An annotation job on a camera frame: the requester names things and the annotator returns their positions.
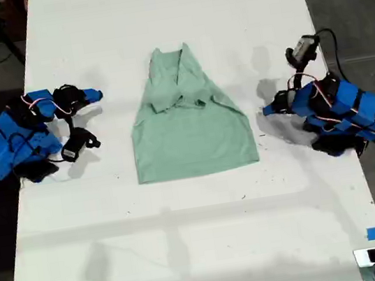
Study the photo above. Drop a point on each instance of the gripper camera stalk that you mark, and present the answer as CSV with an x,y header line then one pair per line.
x,y
70,122
299,78

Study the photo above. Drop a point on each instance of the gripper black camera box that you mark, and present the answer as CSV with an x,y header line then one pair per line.
x,y
76,143
302,49

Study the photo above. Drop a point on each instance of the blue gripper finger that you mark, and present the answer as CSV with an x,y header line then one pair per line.
x,y
270,106
270,110
91,91
94,98

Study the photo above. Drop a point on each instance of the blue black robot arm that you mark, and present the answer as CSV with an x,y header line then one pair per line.
x,y
14,138
349,109

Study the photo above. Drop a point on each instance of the pale green T-shirt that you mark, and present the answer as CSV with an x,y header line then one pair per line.
x,y
190,136

